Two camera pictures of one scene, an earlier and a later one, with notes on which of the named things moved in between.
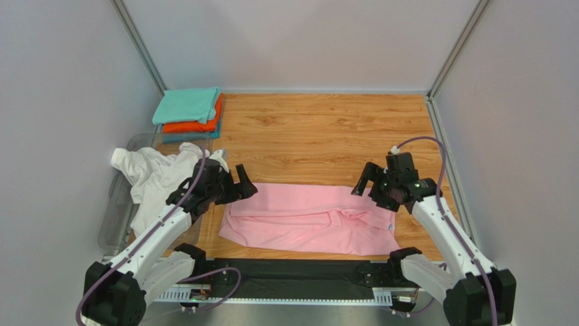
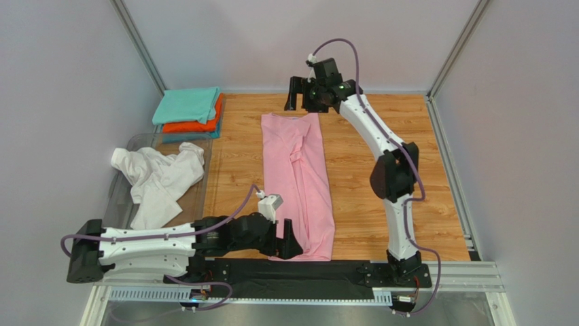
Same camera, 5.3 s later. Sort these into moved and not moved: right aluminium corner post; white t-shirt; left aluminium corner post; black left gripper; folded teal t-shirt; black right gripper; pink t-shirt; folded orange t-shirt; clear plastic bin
Moved: pink t-shirt; black right gripper; black left gripper
Not moved: clear plastic bin; folded orange t-shirt; left aluminium corner post; folded teal t-shirt; white t-shirt; right aluminium corner post
